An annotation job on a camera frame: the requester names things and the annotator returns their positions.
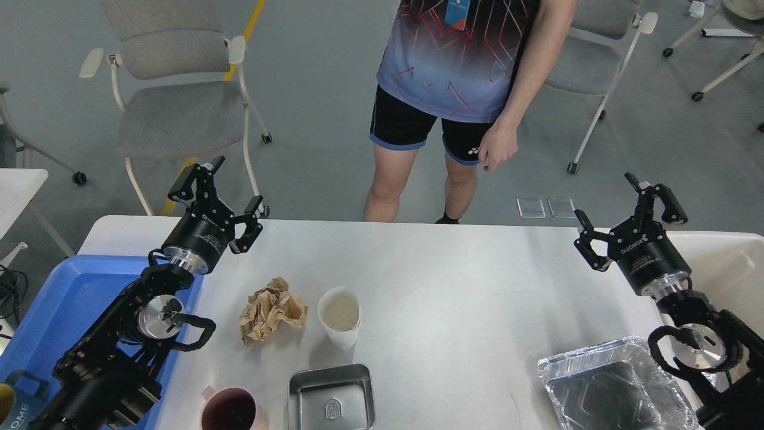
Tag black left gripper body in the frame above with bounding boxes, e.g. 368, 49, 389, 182
162, 208, 235, 274

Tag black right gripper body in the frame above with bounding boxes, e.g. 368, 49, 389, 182
608, 219, 691, 296

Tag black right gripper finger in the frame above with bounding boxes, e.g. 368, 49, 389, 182
624, 173, 688, 231
575, 209, 618, 272

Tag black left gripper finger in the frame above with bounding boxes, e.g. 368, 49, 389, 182
168, 156, 226, 223
229, 194, 264, 254

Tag aluminium foil tray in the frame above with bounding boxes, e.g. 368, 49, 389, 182
537, 336, 699, 429

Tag white paper cup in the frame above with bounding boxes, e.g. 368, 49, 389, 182
318, 286, 361, 349

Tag pink ribbed mug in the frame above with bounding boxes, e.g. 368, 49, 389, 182
200, 386, 269, 429

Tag square stainless steel tray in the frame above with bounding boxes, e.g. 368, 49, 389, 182
288, 364, 376, 429

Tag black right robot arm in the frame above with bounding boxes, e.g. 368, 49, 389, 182
575, 172, 763, 429

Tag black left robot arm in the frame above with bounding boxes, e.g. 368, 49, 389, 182
27, 156, 263, 429

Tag crumpled brown paper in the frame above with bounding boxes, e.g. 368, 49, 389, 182
238, 277, 309, 348

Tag grey chair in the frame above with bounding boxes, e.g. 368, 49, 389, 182
1, 81, 87, 185
79, 1, 272, 215
545, 1, 658, 174

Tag blue plastic tray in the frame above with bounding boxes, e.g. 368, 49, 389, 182
2, 255, 203, 429

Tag white side table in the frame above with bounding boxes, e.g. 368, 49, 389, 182
1, 168, 75, 257

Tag grey chair far left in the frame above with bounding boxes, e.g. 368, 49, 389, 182
1, 81, 87, 185

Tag grey chair right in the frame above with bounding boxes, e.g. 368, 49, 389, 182
545, 1, 658, 174

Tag white chair far right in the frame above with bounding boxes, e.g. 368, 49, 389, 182
662, 0, 764, 102

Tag person in blue shirt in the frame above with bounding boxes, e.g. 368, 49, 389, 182
363, 1, 577, 224

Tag dark teal mug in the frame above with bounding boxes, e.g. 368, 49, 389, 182
1, 369, 50, 429

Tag black cables on floor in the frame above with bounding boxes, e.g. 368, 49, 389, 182
0, 265, 29, 326

